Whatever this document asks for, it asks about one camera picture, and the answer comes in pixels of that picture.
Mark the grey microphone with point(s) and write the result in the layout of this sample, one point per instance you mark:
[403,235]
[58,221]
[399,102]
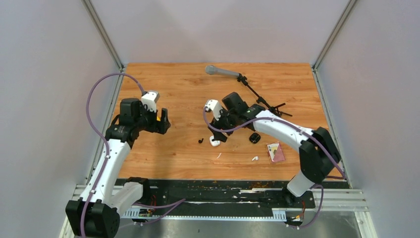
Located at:
[212,70]

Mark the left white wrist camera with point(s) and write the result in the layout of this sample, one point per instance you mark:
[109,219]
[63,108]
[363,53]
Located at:
[149,101]

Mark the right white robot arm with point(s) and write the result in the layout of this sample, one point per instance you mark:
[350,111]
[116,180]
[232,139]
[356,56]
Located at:
[317,151]

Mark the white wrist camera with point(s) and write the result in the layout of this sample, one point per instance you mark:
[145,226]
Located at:
[149,101]
[213,106]

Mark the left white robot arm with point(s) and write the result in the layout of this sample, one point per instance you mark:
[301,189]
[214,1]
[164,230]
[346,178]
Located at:
[97,212]

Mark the white earbud charging case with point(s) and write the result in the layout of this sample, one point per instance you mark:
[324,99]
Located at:
[213,142]

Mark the playing card box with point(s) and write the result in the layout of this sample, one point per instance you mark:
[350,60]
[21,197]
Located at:
[275,152]

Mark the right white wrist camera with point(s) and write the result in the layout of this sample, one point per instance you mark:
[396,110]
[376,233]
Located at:
[213,106]

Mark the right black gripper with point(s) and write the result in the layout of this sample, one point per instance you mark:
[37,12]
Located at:
[219,124]

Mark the slotted cable duct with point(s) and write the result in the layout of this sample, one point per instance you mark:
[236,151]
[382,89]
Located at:
[277,216]

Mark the black earbud charging case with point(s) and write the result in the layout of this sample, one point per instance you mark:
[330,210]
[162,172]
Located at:
[254,138]

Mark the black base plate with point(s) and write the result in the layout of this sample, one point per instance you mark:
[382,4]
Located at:
[223,197]

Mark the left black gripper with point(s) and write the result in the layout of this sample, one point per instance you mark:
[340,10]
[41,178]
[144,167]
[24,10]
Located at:
[159,127]

